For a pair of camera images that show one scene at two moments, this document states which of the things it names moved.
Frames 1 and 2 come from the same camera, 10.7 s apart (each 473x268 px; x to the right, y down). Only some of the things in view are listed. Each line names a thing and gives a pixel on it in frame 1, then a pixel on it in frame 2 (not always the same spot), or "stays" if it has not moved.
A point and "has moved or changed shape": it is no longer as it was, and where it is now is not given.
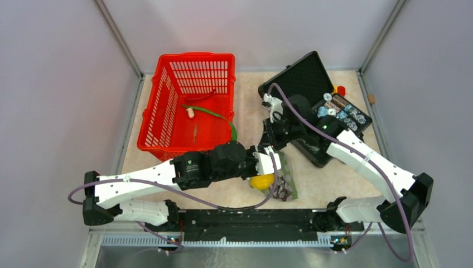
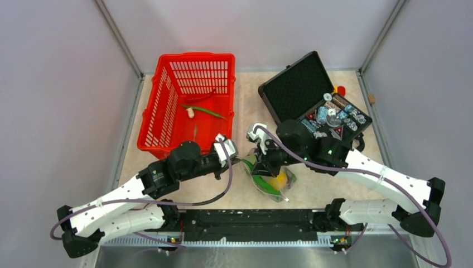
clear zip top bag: [285, 189] has moved or changed shape
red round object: [341, 90] stays
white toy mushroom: [190, 112] stays
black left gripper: [255, 170] to [220, 169]
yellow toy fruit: [262, 181] to [280, 181]
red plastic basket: [191, 104] stays
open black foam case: [307, 82] stays
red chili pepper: [199, 99] stays
